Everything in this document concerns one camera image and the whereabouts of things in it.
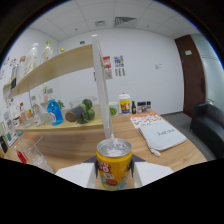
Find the yellow orange juice can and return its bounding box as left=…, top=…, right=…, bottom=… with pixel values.
left=95, top=137, right=134, bottom=191

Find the clear glass cup with ice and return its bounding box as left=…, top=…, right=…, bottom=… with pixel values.
left=14, top=137, right=55, bottom=175

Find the yellow cup with white lid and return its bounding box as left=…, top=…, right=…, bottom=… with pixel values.
left=118, top=93, right=132, bottom=116

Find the white and green cup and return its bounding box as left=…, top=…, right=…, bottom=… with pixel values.
left=108, top=101, right=120, bottom=118

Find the white folded cloth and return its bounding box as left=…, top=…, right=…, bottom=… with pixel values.
left=138, top=119, right=188, bottom=157

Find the orange printed menu sheet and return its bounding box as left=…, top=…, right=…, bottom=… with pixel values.
left=129, top=112, right=165, bottom=130

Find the dark wooden muddler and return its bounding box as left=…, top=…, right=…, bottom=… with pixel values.
left=64, top=105, right=85, bottom=123

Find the glass jar of limes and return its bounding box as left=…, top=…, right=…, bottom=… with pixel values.
left=69, top=96, right=98, bottom=125

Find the blue liquid bottle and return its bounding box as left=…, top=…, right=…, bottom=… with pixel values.
left=46, top=98, right=64, bottom=127

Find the clear bottle with red label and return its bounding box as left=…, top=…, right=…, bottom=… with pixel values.
left=30, top=96, right=45, bottom=127

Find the black armchair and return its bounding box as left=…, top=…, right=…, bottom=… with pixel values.
left=189, top=102, right=224, bottom=160

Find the brown door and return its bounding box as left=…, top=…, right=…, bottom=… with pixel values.
left=174, top=34, right=207, bottom=118

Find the two-tier wooden white-frame shelf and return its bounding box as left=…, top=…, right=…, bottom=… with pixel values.
left=2, top=34, right=115, bottom=140

